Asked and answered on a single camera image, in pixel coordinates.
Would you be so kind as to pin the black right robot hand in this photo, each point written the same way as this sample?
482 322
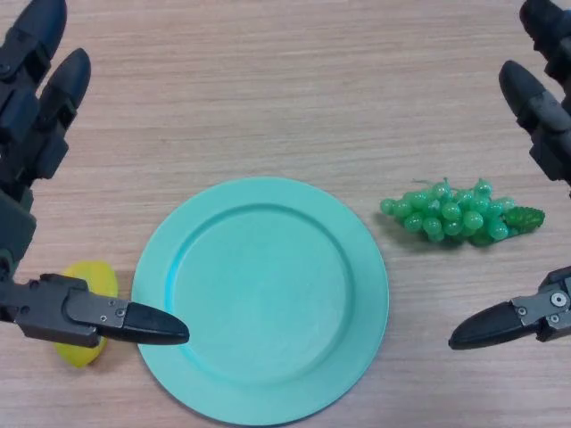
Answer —
531 100

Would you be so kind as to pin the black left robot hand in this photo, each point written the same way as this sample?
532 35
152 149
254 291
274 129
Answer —
27 134

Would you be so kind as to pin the green grapes bunch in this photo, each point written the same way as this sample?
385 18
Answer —
450 214

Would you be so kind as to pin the teal round plate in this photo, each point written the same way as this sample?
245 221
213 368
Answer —
263 298

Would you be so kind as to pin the yellow starfruit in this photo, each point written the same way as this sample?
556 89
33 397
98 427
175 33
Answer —
96 276

